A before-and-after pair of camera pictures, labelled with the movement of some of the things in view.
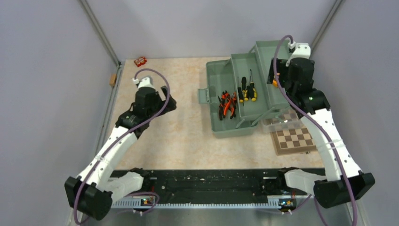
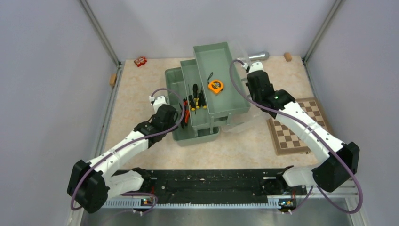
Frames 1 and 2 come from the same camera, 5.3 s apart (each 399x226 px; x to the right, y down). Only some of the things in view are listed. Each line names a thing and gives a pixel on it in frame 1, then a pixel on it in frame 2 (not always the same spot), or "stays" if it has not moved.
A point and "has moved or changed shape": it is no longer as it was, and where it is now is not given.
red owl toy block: x=140 y=61 stays
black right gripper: x=281 y=68 to x=247 y=84
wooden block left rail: x=113 y=79 stays
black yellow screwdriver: x=240 y=95 to x=192 y=103
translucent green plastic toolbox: x=238 y=92 has moved or changed shape
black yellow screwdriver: x=243 y=81 to x=195 y=99
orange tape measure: x=274 y=81 to x=215 y=85
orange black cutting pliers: x=232 y=100 to x=185 y=102
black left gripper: x=171 y=106 to x=173 y=124
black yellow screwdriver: x=252 y=90 has moved or changed shape
